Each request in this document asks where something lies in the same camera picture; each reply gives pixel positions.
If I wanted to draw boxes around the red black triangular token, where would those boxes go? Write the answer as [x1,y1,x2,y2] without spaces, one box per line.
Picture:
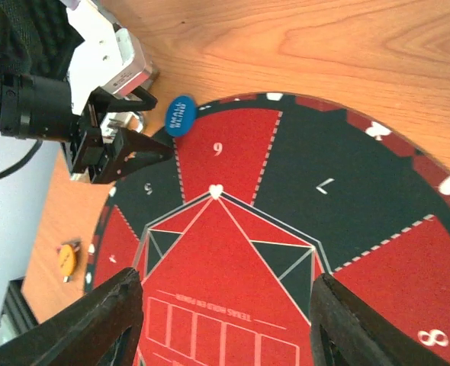
[56,238,82,283]

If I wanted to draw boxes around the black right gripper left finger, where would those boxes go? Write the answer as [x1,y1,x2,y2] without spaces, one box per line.
[0,267,143,365]

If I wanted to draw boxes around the aluminium poker chip case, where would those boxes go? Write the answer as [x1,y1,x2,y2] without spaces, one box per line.
[63,1,159,114]

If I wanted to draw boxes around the blue small blind button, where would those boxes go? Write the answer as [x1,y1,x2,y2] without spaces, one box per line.
[165,95,197,137]

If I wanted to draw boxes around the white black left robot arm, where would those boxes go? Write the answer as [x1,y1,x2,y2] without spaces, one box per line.
[0,73,174,185]

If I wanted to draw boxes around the yellow big blind button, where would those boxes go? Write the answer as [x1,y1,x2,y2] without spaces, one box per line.
[58,244,77,277]

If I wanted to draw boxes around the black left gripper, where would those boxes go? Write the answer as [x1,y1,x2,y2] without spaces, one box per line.
[0,74,174,185]

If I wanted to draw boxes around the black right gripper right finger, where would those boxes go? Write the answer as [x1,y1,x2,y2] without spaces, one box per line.
[310,274,449,365]

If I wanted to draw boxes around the round red black poker mat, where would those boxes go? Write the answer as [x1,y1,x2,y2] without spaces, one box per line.
[85,92,450,365]

